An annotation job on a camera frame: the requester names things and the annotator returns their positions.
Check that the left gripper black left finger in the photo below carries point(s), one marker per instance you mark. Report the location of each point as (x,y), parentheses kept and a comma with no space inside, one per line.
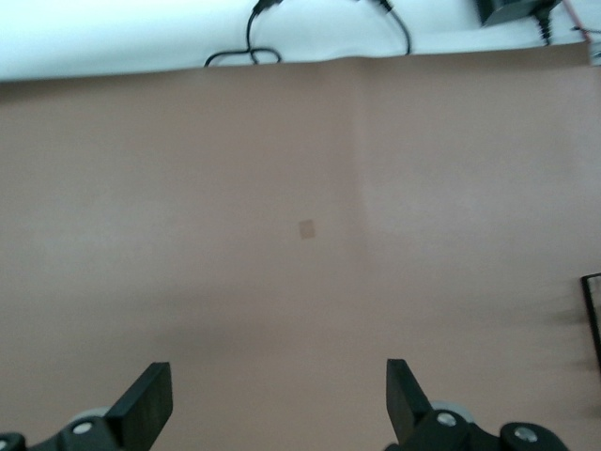
(141,404)

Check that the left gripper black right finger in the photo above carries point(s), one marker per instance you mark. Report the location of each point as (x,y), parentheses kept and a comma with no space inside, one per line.
(413,404)

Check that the small brown tape mark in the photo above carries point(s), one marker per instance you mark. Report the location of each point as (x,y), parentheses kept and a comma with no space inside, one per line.
(306,230)

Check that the dark grey power adapter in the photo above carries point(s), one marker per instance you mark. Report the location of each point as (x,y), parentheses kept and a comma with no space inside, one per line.
(512,11)

